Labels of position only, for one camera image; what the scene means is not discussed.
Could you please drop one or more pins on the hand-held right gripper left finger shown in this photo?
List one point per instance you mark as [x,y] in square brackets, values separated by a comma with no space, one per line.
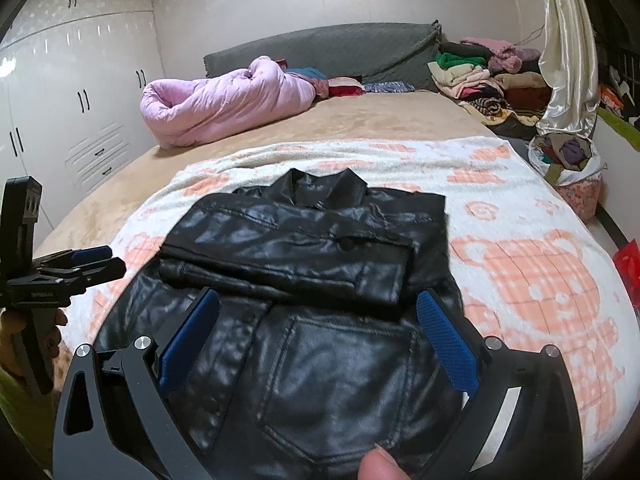
[187,340]

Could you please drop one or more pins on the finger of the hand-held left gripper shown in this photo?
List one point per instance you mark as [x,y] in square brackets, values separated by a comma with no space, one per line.
[105,266]
[90,254]

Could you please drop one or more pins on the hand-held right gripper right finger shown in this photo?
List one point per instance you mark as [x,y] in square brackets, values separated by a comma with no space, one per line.
[447,345]

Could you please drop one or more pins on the black leather jacket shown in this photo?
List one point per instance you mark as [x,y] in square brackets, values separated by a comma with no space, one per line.
[300,360]

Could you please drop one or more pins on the bag of clothes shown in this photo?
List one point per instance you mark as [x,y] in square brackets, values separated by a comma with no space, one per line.
[570,160]

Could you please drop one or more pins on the pile of folded clothes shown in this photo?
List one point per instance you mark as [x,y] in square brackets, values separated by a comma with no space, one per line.
[475,80]

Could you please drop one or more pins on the heap of colourful clothes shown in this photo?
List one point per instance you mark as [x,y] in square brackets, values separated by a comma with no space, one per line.
[617,100]

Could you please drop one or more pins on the person's left hand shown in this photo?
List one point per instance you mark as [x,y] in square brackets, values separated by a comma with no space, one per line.
[56,320]

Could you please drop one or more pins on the person's right hand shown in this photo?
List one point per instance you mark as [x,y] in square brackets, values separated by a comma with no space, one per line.
[385,467]

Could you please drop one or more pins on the white orange printed blanket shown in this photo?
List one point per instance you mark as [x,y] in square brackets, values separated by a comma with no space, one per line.
[525,270]

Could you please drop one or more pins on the white wardrobe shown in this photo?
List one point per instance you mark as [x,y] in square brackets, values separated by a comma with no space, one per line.
[75,85]

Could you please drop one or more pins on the pink quilt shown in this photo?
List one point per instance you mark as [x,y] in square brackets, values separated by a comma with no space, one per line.
[220,105]

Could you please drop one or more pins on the red plastic bag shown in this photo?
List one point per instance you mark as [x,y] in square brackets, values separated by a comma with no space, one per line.
[629,262]

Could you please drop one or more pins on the tan plush blanket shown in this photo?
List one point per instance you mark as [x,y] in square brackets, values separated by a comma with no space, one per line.
[350,120]

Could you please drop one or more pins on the blue patterned cloth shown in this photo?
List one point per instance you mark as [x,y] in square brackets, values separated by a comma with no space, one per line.
[387,86]

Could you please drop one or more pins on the dark red cushion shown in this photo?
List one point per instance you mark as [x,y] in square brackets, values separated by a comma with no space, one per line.
[345,89]

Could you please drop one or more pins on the teal garment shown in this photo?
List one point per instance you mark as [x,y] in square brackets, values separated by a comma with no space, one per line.
[305,74]

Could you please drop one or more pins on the green cloth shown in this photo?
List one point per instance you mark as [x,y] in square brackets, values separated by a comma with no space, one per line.
[617,122]

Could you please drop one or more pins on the cream satin curtain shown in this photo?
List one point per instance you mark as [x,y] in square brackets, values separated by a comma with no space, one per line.
[570,60]

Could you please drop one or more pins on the grey headboard cover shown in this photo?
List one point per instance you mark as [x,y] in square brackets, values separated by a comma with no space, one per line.
[350,50]

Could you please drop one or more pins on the black lattice rack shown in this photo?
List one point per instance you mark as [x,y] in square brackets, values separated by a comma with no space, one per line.
[622,67]

